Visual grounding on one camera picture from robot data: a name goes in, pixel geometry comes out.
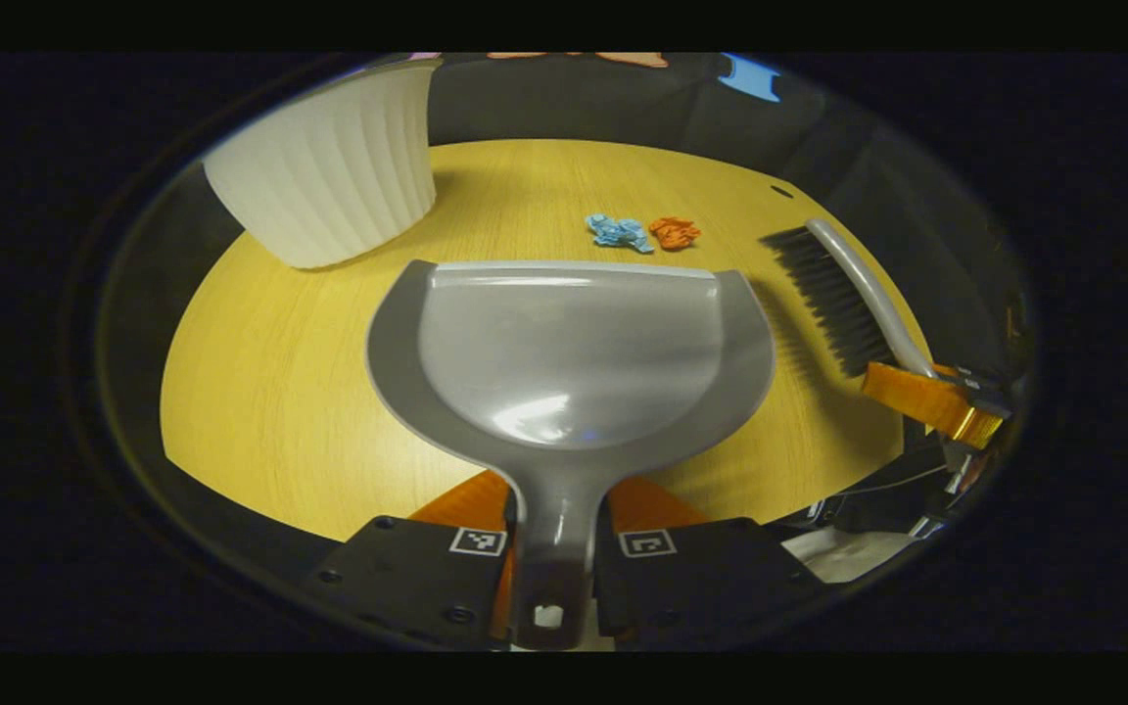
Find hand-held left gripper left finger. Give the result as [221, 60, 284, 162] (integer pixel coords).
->
[305, 470, 516, 647]

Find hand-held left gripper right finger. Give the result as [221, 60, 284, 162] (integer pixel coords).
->
[591, 477, 834, 642]

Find small grey broom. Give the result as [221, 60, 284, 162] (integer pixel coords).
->
[760, 217, 942, 380]

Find grey plastic dustpan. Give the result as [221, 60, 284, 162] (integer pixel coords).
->
[365, 259, 777, 652]

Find orange paper scrap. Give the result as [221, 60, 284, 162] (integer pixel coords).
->
[648, 216, 702, 251]

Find blue paper scrap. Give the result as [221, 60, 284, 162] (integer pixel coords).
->
[586, 213, 655, 255]

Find white ribbed garbage bin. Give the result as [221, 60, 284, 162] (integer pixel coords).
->
[202, 61, 440, 270]

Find yellow wooden desktop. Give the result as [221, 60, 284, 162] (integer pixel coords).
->
[160, 139, 937, 542]

